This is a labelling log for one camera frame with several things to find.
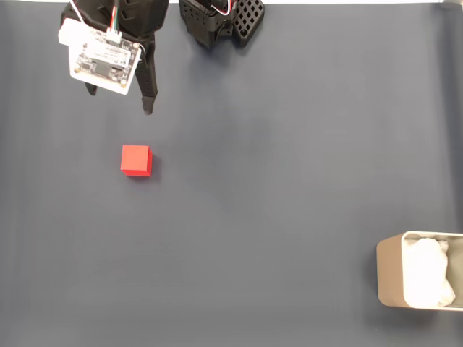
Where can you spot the red cube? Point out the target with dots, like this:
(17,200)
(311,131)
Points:
(135,159)

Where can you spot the beige rounded box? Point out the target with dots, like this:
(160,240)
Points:
(388,271)

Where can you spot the dark grey mat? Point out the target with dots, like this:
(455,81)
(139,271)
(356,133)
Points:
(231,224)

